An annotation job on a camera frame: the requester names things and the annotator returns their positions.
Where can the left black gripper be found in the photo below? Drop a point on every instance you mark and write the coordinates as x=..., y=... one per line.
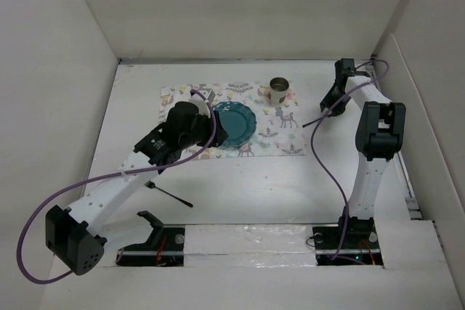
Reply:
x=220, y=135

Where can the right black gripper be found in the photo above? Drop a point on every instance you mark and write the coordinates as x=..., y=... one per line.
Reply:
x=328, y=99

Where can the black metal spoon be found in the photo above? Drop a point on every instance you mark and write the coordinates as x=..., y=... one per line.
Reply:
x=316, y=120

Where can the teal ceramic plate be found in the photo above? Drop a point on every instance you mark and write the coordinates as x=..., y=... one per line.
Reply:
x=238, y=120

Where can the floral animal print napkin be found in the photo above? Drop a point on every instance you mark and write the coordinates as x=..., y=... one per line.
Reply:
x=278, y=128

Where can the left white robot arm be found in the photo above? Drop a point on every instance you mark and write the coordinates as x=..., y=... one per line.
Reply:
x=75, y=234

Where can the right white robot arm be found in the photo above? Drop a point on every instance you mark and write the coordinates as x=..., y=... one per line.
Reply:
x=378, y=138

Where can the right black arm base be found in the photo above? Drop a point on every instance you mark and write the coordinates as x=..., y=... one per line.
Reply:
x=357, y=245

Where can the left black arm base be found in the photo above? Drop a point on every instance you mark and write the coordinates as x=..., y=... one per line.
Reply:
x=163, y=247

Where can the black metal fork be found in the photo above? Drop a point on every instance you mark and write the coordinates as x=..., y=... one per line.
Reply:
x=152, y=185

